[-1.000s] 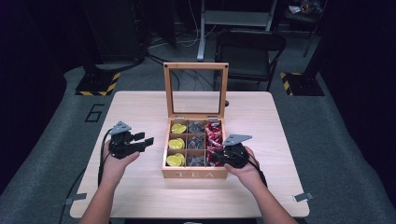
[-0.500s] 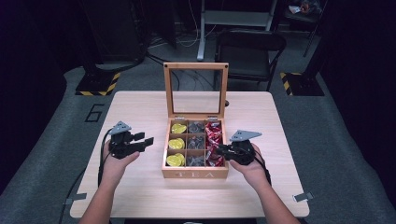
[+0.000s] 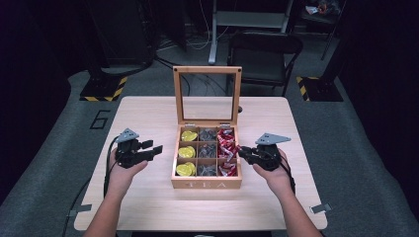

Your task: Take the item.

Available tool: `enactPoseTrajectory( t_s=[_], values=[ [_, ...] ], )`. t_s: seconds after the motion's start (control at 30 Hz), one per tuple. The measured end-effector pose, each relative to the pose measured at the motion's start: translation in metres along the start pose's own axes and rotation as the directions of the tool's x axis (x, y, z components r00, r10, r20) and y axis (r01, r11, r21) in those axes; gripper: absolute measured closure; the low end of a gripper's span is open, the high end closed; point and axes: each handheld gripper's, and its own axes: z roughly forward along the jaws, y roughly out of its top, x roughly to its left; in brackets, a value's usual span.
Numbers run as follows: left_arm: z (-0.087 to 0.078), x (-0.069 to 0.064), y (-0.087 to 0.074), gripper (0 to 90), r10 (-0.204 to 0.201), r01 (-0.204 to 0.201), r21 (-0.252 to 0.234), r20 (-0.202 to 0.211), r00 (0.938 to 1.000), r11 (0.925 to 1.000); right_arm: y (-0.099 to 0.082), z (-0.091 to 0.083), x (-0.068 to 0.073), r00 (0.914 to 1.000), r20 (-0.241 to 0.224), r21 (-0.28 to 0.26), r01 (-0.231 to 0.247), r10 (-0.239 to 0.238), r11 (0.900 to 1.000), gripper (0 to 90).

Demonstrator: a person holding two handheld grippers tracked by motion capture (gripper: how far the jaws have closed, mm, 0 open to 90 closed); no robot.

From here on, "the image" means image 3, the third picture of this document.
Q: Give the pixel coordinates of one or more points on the pile of yellow foil candies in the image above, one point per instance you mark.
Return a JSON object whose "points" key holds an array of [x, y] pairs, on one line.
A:
{"points": [[186, 153]]}

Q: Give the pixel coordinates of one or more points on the grey metal stand frame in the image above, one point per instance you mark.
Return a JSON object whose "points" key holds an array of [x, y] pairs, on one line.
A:
{"points": [[247, 19]]}

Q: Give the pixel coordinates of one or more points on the black cabinet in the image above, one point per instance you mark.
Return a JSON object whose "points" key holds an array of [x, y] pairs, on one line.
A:
{"points": [[122, 29]]}

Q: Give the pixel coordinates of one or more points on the black folding chair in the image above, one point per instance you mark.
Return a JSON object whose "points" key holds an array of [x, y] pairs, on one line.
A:
{"points": [[263, 56]]}

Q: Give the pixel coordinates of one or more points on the person's right hand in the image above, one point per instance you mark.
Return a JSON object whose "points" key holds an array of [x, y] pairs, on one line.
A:
{"points": [[275, 179]]}

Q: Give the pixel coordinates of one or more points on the person's left hand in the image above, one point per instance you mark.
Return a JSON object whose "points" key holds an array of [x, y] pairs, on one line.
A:
{"points": [[123, 176]]}

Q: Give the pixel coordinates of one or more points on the hazard-striped black base plate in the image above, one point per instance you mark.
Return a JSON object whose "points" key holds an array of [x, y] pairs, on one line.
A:
{"points": [[321, 89], [103, 89]]}

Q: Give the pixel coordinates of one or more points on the pile of dark wrapped candies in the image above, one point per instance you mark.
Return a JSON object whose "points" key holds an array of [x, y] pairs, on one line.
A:
{"points": [[207, 151]]}

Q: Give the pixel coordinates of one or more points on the dark shelf with clutter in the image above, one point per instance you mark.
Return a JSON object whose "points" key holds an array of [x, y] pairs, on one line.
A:
{"points": [[321, 10]]}

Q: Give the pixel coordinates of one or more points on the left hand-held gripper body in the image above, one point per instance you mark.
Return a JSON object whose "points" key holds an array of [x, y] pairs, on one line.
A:
{"points": [[128, 153]]}

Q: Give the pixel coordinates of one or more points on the pile of red candies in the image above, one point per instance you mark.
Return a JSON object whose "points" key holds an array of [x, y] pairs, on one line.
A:
{"points": [[226, 148]]}

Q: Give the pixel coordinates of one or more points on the wooden tea box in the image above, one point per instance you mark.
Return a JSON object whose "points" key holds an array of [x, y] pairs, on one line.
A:
{"points": [[206, 183]]}

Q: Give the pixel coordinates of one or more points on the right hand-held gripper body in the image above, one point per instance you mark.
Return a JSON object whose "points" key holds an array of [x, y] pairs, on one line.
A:
{"points": [[268, 154]]}

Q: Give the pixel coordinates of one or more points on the grey tape strip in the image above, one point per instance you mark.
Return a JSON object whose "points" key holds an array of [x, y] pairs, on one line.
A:
{"points": [[321, 208], [80, 210]]}

